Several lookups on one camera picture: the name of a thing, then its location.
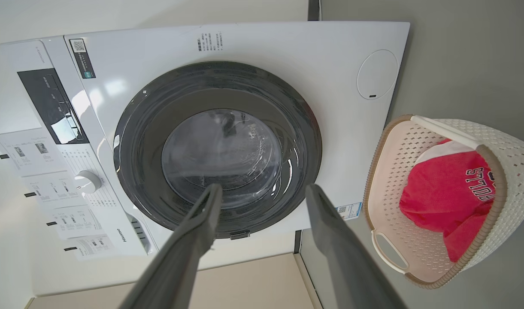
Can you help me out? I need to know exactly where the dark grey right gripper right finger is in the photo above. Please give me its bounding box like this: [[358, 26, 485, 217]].
[[305, 184, 407, 309]]

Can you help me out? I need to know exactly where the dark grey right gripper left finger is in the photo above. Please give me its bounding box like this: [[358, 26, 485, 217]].
[[118, 184, 223, 309]]

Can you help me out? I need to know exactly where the white woven plastic laundry basket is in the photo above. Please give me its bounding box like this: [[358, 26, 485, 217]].
[[364, 114, 524, 289]]

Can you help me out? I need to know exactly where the white instruction sheet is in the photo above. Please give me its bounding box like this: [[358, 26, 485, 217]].
[[0, 127, 67, 177], [21, 170, 87, 209], [47, 204, 103, 239], [65, 234, 117, 261]]

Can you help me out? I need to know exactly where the red Bulls jersey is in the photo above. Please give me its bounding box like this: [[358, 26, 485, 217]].
[[399, 138, 497, 263]]

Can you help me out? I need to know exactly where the white washing machine control knob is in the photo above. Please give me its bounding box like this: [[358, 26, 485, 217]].
[[74, 170, 103, 194]]

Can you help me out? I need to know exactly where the dark round washing machine door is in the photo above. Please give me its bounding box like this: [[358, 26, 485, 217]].
[[113, 61, 323, 239]]

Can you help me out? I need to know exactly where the white front-load washing machine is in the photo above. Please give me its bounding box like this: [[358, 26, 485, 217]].
[[0, 21, 411, 257]]

